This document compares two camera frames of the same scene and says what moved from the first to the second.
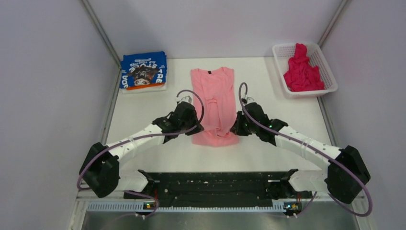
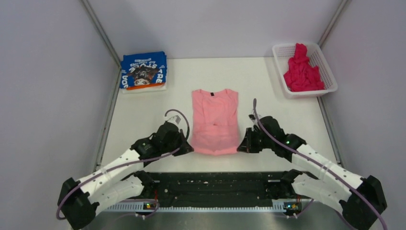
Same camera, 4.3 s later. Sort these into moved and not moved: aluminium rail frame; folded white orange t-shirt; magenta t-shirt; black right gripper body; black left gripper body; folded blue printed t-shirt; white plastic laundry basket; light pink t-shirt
Moved: black right gripper body; light pink t-shirt; black left gripper body
Not moved: magenta t-shirt; white plastic laundry basket; aluminium rail frame; folded white orange t-shirt; folded blue printed t-shirt
